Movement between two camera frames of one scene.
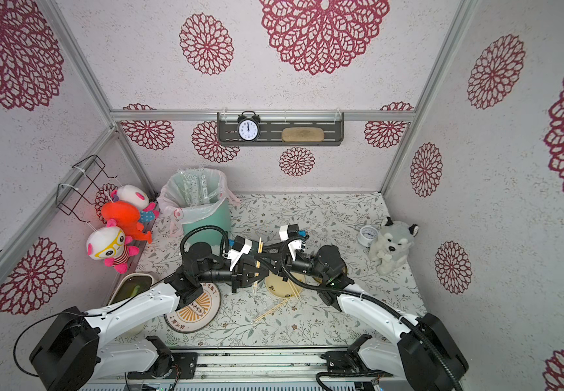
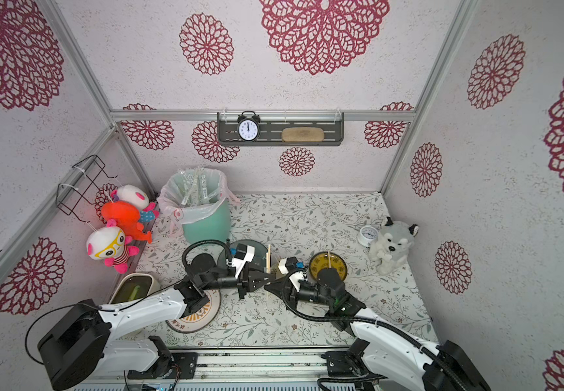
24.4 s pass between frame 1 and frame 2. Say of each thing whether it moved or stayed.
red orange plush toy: stayed
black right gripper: moved
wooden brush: stayed
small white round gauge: stayed
